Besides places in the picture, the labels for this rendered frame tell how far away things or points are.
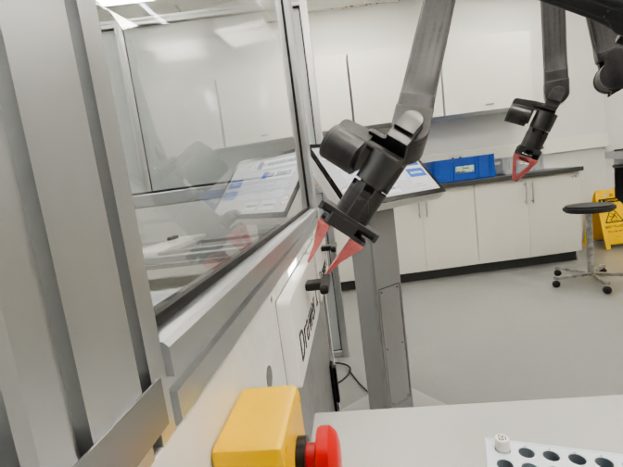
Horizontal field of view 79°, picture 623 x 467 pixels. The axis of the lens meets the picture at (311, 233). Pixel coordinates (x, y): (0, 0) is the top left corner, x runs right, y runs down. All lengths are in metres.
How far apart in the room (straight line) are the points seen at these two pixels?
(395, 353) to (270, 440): 1.41
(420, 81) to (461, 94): 3.55
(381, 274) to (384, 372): 0.39
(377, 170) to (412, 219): 3.09
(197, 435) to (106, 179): 0.15
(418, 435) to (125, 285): 0.39
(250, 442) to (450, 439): 0.29
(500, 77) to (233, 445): 4.29
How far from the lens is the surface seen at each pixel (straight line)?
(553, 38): 1.33
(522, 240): 4.10
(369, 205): 0.57
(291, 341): 0.46
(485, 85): 4.33
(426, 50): 0.72
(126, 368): 0.18
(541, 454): 0.44
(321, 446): 0.28
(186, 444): 0.24
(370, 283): 1.50
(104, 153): 0.18
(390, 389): 1.68
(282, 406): 0.28
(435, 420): 0.53
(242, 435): 0.27
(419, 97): 0.64
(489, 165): 4.05
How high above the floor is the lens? 1.06
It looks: 7 degrees down
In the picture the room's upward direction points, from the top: 7 degrees counter-clockwise
